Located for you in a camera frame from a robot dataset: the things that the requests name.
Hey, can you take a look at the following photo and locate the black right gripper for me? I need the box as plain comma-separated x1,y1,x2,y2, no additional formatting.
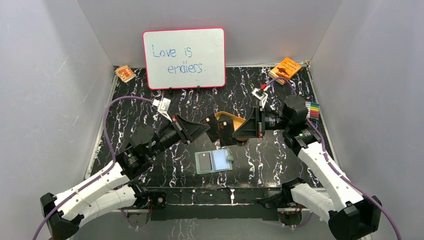
231,106,291,138

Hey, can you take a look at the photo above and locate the orange oval tray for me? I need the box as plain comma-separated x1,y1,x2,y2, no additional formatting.
215,111,248,144

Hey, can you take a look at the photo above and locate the mint green card holder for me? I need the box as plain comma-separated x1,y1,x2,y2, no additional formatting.
194,148,234,175

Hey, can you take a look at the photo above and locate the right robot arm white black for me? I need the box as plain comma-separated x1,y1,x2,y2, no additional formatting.
232,94,381,240

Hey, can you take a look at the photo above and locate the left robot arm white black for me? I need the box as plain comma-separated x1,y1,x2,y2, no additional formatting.
40,114,210,240

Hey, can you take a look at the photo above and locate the black VIP card stack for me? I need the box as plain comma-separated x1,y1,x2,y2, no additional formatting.
201,113,219,143

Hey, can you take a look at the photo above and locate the small orange card box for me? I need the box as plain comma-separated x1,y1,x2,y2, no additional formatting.
115,65,136,83

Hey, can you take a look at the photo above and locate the coloured marker pen set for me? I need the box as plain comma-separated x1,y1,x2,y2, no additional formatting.
305,101,320,120

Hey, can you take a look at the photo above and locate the orange book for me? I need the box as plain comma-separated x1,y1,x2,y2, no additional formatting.
268,57,302,85

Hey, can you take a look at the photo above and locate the pink framed whiteboard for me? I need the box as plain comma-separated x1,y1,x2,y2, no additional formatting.
142,27,227,90

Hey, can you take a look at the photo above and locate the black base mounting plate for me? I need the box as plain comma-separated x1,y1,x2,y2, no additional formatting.
117,187,314,222

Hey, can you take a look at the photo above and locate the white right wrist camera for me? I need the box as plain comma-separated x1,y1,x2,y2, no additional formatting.
251,88,268,108

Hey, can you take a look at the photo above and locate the aluminium frame rail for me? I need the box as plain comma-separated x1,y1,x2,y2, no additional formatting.
58,189,373,240

